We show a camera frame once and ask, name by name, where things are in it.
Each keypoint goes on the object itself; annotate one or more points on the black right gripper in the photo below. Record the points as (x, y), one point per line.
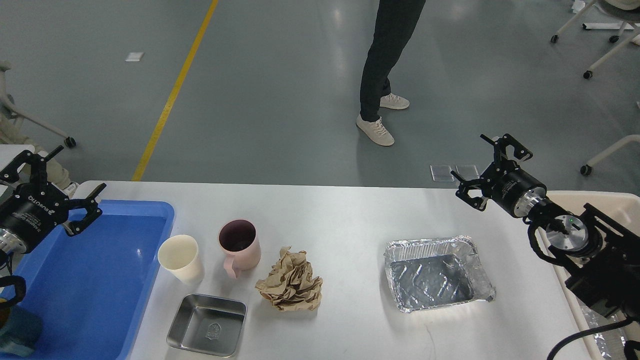
(504, 182)

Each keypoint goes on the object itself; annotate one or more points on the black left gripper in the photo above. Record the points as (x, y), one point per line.
(27, 215)

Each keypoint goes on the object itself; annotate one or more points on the pink mug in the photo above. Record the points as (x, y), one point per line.
(239, 241)

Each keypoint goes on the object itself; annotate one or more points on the square stainless steel tray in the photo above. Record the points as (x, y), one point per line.
(207, 324)

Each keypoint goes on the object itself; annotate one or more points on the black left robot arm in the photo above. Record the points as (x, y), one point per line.
(82, 213)

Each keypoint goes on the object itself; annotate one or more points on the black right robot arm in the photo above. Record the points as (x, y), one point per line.
(601, 256)

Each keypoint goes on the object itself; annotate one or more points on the person in beige trousers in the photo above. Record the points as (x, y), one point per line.
(56, 174)

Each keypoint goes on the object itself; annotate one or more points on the clear floor plate right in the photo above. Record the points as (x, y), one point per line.
(467, 171)

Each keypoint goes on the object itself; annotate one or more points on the clear floor plate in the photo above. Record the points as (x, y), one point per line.
(442, 173)
(467, 171)

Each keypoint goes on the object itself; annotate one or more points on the clear floor plate left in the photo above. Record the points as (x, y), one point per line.
(442, 173)

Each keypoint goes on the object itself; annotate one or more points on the white side table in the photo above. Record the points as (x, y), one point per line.
(7, 154)

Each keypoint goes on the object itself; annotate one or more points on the white chair left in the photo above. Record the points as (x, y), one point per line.
(18, 116)

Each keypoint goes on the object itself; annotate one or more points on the white chair leg right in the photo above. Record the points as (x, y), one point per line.
(588, 167)

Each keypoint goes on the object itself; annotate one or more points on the blue plastic tray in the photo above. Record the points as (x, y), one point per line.
(91, 290)

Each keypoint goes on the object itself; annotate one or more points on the aluminium foil tray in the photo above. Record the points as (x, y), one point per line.
(435, 273)

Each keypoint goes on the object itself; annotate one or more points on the cream paper cup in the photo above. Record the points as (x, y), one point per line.
(180, 255)

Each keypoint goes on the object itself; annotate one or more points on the beige plastic bin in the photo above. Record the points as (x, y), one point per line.
(624, 208)

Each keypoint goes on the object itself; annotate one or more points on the teal cup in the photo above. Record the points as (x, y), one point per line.
(20, 330)

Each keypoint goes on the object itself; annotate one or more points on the person in dark trousers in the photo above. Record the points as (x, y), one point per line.
(395, 22)

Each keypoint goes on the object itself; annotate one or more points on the crumpled brown paper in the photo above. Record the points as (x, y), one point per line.
(291, 285)

